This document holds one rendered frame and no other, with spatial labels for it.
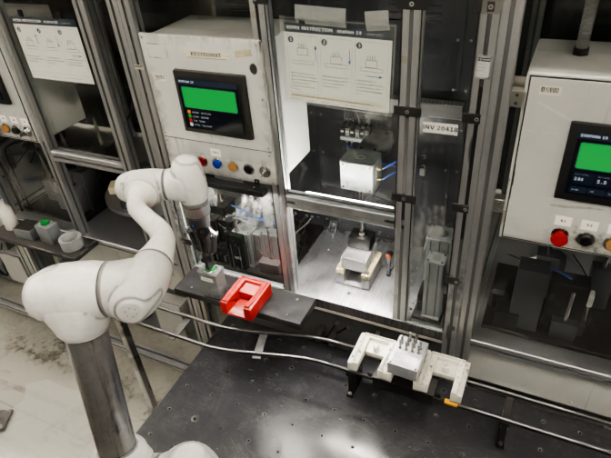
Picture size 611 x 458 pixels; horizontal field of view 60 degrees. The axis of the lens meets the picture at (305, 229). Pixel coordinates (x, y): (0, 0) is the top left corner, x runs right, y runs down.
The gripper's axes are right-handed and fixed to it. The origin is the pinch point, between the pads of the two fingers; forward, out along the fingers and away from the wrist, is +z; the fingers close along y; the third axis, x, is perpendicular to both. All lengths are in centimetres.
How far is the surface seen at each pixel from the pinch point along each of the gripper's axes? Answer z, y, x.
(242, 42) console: -76, -21, -10
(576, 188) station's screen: -47, -110, -7
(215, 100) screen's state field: -59, -10, -7
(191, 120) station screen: -51, 0, -7
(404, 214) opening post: -27, -68, -12
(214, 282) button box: 7.1, -2.9, 3.0
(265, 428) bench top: 39, -36, 31
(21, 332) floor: 107, 163, -7
